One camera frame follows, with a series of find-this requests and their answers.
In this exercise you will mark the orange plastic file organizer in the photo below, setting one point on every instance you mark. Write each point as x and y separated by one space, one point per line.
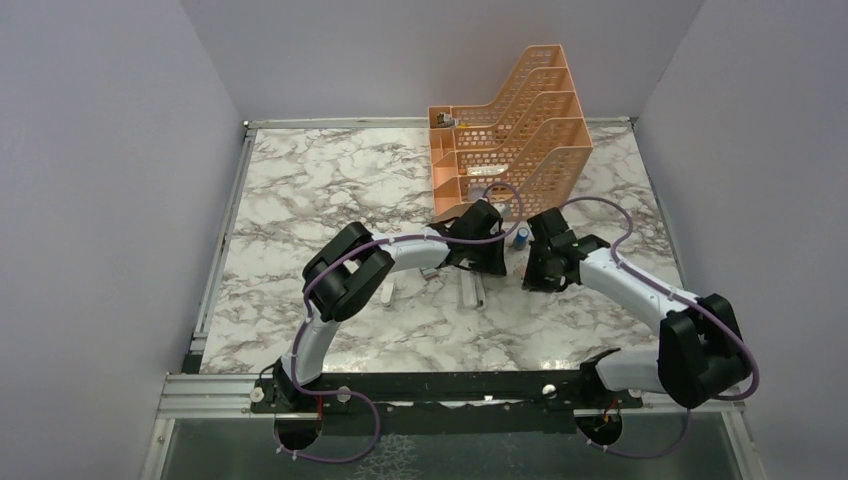
535 125

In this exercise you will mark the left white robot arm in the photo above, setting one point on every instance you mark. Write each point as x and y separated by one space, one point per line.
341 279

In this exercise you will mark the blue glue stick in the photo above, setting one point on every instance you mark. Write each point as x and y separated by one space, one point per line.
521 239

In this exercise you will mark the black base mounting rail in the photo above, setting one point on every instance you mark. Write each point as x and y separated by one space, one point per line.
357 404

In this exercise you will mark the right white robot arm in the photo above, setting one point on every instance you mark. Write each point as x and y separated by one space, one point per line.
700 352

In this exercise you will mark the clear packet in organizer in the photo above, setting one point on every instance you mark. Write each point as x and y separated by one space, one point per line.
486 170

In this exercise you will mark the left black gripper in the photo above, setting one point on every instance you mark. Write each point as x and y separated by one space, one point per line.
495 265

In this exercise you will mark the binder clips in organizer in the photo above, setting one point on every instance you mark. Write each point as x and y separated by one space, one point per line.
445 120

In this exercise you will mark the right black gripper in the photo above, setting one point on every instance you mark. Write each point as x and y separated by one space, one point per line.
533 280

